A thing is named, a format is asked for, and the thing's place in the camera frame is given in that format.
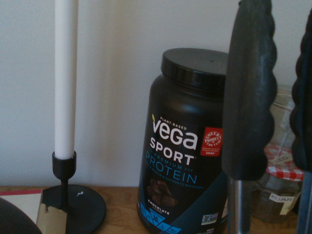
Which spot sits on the metal tongs with black tips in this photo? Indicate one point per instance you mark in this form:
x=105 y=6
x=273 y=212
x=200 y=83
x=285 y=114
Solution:
x=248 y=97

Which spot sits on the black candle holder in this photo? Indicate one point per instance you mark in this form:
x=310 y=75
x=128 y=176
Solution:
x=85 y=209

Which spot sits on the black Vega protein tub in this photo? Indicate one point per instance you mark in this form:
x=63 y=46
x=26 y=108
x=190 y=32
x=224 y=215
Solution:
x=180 y=102

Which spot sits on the tall white candle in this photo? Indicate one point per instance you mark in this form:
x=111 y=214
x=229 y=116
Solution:
x=65 y=73

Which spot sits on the empty clear glass jar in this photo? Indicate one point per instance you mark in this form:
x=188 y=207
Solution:
x=282 y=117

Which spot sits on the jar with red checked lid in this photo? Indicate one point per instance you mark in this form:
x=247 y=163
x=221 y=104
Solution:
x=278 y=195

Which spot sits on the Food Processor cookbook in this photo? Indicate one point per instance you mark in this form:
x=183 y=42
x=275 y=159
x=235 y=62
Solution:
x=22 y=202

